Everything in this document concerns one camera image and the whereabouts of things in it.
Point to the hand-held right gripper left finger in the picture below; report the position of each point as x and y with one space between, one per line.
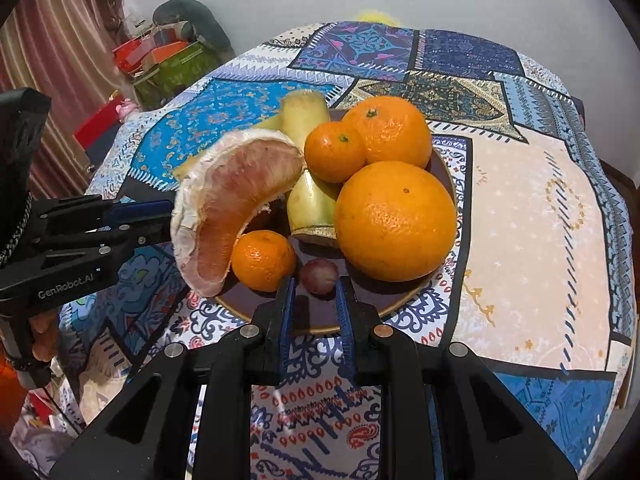
286 320

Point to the large orange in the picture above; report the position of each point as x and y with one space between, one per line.
395 220

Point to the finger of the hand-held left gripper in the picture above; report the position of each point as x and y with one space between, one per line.
145 237
140 210

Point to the small red grape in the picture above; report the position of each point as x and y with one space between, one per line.
317 275

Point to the patchwork printed tablecloth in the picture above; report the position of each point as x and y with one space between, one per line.
525 220

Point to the person's left hand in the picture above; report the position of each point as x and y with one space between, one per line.
44 332

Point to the small pink toy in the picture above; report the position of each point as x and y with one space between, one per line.
127 108

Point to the orange and red boxes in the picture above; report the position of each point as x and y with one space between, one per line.
150 50

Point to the dark purple plate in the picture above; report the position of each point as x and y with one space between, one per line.
310 310

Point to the yellow fluffy object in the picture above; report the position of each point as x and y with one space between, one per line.
377 15

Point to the small mandarin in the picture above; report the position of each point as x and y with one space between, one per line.
264 260
334 152

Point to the peeled pomelo segment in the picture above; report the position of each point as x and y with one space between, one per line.
225 210

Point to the thick sugarcane piece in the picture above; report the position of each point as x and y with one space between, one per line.
310 205

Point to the white patterned cloth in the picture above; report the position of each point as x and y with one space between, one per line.
40 435

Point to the grey-green cushion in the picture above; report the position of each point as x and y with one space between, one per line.
195 17

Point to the red box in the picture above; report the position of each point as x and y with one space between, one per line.
100 122

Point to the striped curtain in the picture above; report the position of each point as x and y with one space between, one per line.
55 50

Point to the medium orange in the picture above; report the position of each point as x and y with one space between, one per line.
390 130

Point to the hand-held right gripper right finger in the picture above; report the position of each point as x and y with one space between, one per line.
345 320

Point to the green bag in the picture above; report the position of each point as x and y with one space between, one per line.
180 72

